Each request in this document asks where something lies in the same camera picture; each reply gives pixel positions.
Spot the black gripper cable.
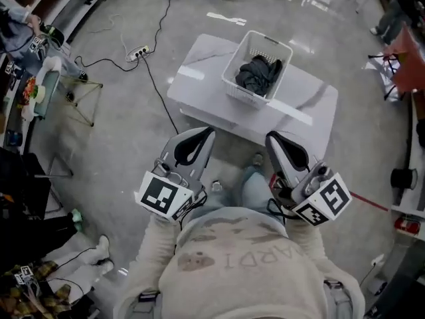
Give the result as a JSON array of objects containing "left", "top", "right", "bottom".
[
  {"left": 266, "top": 197, "right": 300, "bottom": 223},
  {"left": 172, "top": 191, "right": 209, "bottom": 257}
]

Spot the yellow wire frame stand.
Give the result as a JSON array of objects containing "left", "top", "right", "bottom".
[{"left": 59, "top": 74, "right": 104, "bottom": 128}]

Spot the white laundry basket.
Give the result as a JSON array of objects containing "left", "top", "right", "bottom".
[{"left": 220, "top": 29, "right": 294, "bottom": 105}]

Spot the person's left leg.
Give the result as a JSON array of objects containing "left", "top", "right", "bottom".
[{"left": 199, "top": 179, "right": 245, "bottom": 214}]

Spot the person's cream sweater torso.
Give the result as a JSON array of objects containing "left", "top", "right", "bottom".
[{"left": 112, "top": 206, "right": 366, "bottom": 319}]

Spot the person's right leg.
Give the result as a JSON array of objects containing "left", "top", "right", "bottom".
[{"left": 239, "top": 153, "right": 287, "bottom": 226}]

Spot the black cylindrical container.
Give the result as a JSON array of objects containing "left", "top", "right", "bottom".
[{"left": 390, "top": 167, "right": 418, "bottom": 189}]

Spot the person's leg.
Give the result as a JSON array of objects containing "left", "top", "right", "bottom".
[
  {"left": 199, "top": 179, "right": 245, "bottom": 214},
  {"left": 239, "top": 153, "right": 287, "bottom": 226}
]

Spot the black floor cable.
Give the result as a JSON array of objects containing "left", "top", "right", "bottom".
[
  {"left": 145, "top": 0, "right": 172, "bottom": 53},
  {"left": 73, "top": 55, "right": 140, "bottom": 72},
  {"left": 142, "top": 56, "right": 180, "bottom": 136}
]

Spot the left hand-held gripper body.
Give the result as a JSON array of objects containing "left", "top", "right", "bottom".
[{"left": 134, "top": 157, "right": 207, "bottom": 223}]

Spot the white wall shelving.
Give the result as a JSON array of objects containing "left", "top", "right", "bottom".
[{"left": 390, "top": 91, "right": 425, "bottom": 239}]

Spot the person's left forearm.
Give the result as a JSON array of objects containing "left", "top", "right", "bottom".
[{"left": 131, "top": 211, "right": 187, "bottom": 278}]

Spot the white floor cable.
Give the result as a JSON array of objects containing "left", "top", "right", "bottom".
[{"left": 88, "top": 13, "right": 132, "bottom": 54}]

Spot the orange cloth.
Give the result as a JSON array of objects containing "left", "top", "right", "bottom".
[{"left": 384, "top": 21, "right": 425, "bottom": 94}]

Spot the dark grey clothing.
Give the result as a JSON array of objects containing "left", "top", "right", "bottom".
[{"left": 234, "top": 54, "right": 284, "bottom": 98}]

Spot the white marble low table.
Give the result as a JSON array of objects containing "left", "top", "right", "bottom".
[{"left": 165, "top": 33, "right": 339, "bottom": 148}]

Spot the teal tray white rim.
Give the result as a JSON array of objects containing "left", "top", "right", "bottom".
[{"left": 34, "top": 56, "right": 63, "bottom": 116}]

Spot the black chair metal frame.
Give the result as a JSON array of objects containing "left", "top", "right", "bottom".
[{"left": 0, "top": 147, "right": 74, "bottom": 219}]

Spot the red floor tape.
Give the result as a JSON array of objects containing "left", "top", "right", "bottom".
[{"left": 350, "top": 191, "right": 389, "bottom": 212}]

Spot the red white striped box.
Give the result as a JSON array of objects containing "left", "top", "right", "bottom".
[{"left": 394, "top": 215, "right": 420, "bottom": 235}]

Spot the orange red toy food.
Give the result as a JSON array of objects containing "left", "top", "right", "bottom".
[{"left": 20, "top": 76, "right": 38, "bottom": 105}]

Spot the white shelf unit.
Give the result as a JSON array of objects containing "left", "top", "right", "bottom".
[{"left": 0, "top": 0, "right": 109, "bottom": 46}]

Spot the white power strip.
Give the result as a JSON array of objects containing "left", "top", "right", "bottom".
[{"left": 125, "top": 45, "right": 151, "bottom": 62}]

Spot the grey shoulder strap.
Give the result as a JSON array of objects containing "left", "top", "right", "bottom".
[
  {"left": 136, "top": 290, "right": 159, "bottom": 304},
  {"left": 322, "top": 277, "right": 353, "bottom": 319}
]

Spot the person's right forearm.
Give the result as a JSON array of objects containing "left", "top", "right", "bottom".
[{"left": 285, "top": 219, "right": 328, "bottom": 278}]

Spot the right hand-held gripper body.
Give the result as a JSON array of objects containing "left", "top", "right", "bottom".
[{"left": 272, "top": 159, "right": 353, "bottom": 227}]

